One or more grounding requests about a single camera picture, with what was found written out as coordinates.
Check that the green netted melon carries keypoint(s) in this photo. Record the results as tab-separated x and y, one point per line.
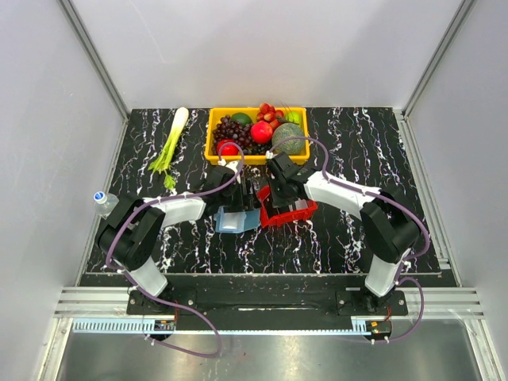
287	138

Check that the clear plastic water bottle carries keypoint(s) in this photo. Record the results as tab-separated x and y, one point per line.
104	203

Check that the red plastic card tray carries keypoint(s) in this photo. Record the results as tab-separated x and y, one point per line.
271	216

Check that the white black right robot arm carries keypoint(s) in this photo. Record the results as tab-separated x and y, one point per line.
391	230

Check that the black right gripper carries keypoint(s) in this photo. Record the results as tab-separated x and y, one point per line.
277	201

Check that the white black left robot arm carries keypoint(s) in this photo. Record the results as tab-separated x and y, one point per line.
128	233

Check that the red pomegranate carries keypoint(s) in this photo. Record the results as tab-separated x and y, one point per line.
261	132

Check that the dark green avocado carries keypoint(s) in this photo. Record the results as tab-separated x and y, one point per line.
241	118

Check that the green white celery stalk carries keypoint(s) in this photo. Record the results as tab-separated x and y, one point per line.
161	165

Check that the red lychee cluster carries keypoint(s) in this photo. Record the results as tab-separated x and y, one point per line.
269	113

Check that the dark blueberry cluster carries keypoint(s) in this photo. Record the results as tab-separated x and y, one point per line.
257	149

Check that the dark purple grape bunch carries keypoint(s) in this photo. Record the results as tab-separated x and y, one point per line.
228	129

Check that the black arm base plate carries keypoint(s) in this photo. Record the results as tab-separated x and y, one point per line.
341	302

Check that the red tomato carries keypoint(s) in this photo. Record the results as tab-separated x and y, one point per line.
227	147

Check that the blue leather card holder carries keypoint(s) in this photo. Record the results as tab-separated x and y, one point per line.
237	222

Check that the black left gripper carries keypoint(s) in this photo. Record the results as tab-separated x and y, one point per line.
239	206

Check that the yellow plastic fruit bin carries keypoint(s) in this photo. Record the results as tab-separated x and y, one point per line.
217	113

